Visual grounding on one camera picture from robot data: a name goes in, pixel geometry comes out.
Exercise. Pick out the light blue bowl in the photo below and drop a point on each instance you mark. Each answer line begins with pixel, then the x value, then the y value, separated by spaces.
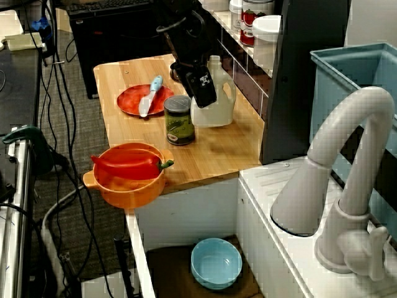
pixel 214 267

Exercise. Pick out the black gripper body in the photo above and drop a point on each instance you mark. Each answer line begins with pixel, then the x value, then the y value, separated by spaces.
pixel 190 52

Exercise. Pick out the black desk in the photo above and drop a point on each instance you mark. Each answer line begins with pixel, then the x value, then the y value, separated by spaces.
pixel 18 93

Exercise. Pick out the red plate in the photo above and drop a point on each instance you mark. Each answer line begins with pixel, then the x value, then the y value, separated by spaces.
pixel 130 101

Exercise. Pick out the brown glass pot lid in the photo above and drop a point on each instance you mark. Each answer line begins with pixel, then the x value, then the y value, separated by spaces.
pixel 175 74

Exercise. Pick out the black equipment box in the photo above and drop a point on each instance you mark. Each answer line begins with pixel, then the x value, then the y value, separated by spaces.
pixel 108 56

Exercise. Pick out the white plastic detergent bottle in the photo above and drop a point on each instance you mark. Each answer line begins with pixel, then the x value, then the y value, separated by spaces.
pixel 217 111

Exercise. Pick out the tomato print can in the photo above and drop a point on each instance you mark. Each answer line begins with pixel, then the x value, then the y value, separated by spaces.
pixel 251 25

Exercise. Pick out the grey toy faucet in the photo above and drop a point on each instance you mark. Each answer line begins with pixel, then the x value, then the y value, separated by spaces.
pixel 325 186

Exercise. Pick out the white toy sink unit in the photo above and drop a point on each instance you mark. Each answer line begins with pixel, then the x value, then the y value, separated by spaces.
pixel 192 211

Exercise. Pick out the plain white lidded jar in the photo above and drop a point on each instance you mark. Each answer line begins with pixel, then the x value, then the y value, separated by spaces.
pixel 265 37

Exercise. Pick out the teal plastic bin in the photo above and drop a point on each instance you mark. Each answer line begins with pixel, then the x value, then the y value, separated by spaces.
pixel 335 93

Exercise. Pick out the dark grey side panel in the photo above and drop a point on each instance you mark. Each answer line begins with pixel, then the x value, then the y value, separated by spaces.
pixel 304 77

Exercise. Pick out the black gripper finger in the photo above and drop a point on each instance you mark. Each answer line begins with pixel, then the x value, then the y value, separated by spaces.
pixel 201 90

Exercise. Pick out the orange plastic pot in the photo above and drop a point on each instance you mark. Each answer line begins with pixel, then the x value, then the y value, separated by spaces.
pixel 130 192

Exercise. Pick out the red toy pepper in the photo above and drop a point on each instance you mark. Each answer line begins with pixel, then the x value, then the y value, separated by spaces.
pixel 130 166

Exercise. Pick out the aluminium frame rail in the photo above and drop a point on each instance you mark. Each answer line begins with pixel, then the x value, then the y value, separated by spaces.
pixel 15 217

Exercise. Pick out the pale paper pad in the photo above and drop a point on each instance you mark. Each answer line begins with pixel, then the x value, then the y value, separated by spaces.
pixel 24 42

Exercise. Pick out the green clamp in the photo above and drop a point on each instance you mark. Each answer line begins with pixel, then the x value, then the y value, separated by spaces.
pixel 31 146

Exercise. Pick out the white jar with print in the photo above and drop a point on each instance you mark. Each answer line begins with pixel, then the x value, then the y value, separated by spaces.
pixel 235 15

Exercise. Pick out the green peas can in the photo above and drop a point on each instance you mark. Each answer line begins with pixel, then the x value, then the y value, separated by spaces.
pixel 180 124

